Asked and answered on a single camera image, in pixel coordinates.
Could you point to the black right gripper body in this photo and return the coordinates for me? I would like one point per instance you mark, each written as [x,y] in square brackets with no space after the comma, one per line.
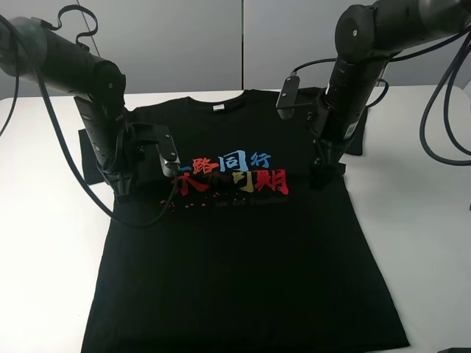
[328,132]

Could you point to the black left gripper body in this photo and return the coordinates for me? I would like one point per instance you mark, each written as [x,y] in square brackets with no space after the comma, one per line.
[121,170]

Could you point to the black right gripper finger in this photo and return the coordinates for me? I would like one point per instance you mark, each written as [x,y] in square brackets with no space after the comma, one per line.
[322,175]

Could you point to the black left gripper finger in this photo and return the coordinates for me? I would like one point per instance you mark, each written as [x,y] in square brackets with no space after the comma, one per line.
[122,187]

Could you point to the black printed t-shirt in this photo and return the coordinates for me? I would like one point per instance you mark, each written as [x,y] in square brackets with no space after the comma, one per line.
[248,256]

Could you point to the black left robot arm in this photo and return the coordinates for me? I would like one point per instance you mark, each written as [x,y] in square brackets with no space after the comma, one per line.
[31,50]

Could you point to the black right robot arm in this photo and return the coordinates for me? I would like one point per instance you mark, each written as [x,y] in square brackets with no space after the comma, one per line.
[366,39]

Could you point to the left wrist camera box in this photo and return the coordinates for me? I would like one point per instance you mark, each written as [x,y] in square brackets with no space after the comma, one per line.
[169,157]

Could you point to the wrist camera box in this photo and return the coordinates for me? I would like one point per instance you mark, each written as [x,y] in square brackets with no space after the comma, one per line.
[169,157]
[287,99]

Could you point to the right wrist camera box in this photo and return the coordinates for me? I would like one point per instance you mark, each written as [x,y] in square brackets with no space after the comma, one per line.
[287,99]

